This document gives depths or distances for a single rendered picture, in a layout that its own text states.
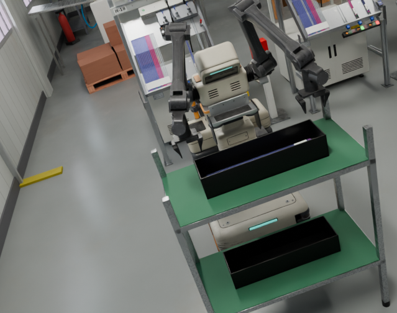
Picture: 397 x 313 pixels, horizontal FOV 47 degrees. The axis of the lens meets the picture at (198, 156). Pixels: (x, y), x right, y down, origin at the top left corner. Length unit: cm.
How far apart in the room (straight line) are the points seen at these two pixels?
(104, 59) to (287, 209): 430
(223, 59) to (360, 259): 120
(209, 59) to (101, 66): 436
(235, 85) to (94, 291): 172
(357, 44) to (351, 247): 266
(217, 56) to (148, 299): 159
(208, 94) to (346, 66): 254
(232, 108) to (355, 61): 250
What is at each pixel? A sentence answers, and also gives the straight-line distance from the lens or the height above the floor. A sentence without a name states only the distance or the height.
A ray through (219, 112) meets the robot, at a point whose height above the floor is 105.
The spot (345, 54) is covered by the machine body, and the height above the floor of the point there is 32.
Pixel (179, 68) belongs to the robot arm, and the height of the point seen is 149.
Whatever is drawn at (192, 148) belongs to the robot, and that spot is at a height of 74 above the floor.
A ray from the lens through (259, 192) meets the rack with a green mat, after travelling 198.
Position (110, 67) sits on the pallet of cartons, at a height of 24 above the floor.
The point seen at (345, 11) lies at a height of 80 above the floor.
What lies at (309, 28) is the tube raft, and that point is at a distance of 421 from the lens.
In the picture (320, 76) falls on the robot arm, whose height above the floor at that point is 134.
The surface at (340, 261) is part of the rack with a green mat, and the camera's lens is 246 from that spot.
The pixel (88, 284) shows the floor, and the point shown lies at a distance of 341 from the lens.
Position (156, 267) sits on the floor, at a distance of 325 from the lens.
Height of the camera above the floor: 213
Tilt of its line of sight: 30 degrees down
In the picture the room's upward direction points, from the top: 19 degrees counter-clockwise
